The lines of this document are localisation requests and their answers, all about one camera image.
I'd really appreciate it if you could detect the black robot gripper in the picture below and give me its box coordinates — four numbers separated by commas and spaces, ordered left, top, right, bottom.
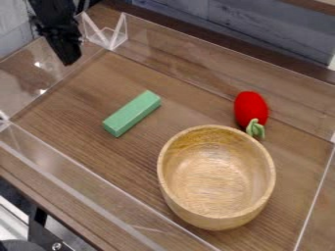
29, 0, 83, 66

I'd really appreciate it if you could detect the green rectangular block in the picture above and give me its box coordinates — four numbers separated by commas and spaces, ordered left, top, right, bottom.
102, 90, 162, 137

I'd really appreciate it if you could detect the brown wooden bowl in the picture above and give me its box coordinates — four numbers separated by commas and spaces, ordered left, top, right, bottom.
158, 125, 277, 230

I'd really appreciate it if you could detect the red plush strawberry toy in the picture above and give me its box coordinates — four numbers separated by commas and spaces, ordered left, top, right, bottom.
236, 91, 270, 138

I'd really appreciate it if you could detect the clear acrylic corner bracket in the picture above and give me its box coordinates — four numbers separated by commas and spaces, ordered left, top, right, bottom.
82, 13, 129, 51

